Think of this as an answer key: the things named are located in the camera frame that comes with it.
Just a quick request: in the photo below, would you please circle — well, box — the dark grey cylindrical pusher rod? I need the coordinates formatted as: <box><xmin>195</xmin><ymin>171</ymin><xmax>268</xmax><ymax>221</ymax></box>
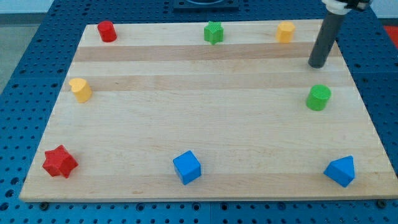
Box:
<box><xmin>308</xmin><ymin>12</ymin><xmax>345</xmax><ymax>68</ymax></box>

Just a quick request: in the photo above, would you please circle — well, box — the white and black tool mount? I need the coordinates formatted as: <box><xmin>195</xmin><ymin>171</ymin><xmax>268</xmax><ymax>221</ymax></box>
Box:
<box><xmin>322</xmin><ymin>0</ymin><xmax>373</xmax><ymax>15</ymax></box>

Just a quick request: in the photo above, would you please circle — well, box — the yellow hexagon block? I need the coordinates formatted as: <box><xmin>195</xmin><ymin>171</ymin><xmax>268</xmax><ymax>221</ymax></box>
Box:
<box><xmin>275</xmin><ymin>21</ymin><xmax>295</xmax><ymax>44</ymax></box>

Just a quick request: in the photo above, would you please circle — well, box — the yellow heart block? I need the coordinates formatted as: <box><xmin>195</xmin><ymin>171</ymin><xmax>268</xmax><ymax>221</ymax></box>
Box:
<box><xmin>68</xmin><ymin>78</ymin><xmax>93</xmax><ymax>103</ymax></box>

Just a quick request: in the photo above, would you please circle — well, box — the green cylinder block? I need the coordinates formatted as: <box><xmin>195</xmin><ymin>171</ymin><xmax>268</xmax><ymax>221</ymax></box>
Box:
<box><xmin>306</xmin><ymin>85</ymin><xmax>331</xmax><ymax>111</ymax></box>

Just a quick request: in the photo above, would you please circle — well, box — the green star block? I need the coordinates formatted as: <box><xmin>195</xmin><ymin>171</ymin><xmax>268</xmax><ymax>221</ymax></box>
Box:
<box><xmin>203</xmin><ymin>21</ymin><xmax>224</xmax><ymax>45</ymax></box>

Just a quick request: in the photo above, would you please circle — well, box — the blue triangular prism block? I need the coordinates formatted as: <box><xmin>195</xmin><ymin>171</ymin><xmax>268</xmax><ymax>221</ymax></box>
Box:
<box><xmin>323</xmin><ymin>155</ymin><xmax>356</xmax><ymax>187</ymax></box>

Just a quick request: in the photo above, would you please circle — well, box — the wooden board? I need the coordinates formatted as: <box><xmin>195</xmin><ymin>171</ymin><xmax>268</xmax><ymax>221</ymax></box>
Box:
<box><xmin>20</xmin><ymin>20</ymin><xmax>397</xmax><ymax>202</ymax></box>

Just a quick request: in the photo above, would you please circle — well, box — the blue cube block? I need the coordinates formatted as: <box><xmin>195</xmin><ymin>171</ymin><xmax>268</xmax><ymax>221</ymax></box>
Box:
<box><xmin>172</xmin><ymin>151</ymin><xmax>201</xmax><ymax>185</ymax></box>

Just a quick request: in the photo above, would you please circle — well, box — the red cylinder block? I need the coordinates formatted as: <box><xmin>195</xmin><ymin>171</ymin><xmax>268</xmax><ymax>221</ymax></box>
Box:
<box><xmin>97</xmin><ymin>21</ymin><xmax>117</xmax><ymax>42</ymax></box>

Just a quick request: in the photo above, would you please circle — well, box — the red star block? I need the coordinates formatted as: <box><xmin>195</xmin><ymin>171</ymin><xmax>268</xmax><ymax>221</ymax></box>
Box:
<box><xmin>42</xmin><ymin>145</ymin><xmax>78</xmax><ymax>179</ymax></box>

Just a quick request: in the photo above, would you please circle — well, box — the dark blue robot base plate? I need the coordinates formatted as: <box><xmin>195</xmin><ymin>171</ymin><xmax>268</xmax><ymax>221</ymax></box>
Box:
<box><xmin>172</xmin><ymin>0</ymin><xmax>240</xmax><ymax>12</ymax></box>

